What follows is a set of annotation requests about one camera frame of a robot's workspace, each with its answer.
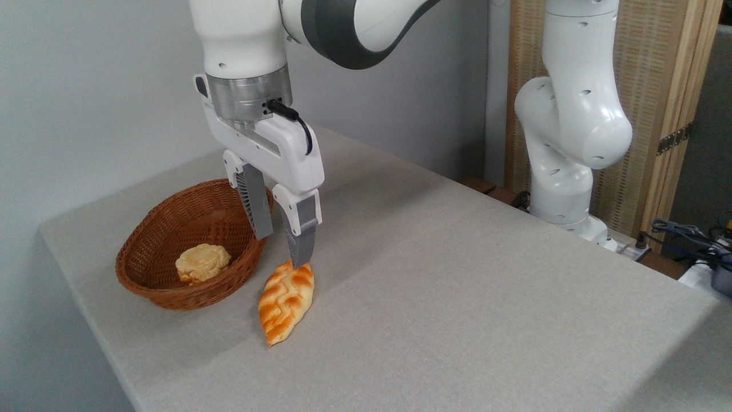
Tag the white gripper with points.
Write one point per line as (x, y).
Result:
(286, 151)

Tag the orange braided bread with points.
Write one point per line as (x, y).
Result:
(285, 303)

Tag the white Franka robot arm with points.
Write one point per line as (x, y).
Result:
(572, 114)

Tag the pale round bread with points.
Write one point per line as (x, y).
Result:
(201, 263)

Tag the brown wicker basket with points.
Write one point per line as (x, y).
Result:
(148, 286)

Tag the white power strip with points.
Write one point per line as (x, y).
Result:
(629, 250)

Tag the wooden folding screen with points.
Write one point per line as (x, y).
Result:
(646, 86)

